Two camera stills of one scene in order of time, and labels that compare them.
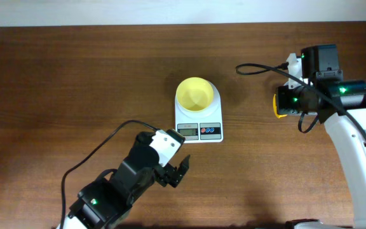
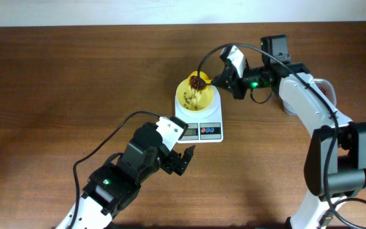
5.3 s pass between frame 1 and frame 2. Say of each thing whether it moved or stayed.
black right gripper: moved
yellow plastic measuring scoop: moved
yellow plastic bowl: stayed
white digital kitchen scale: stayed
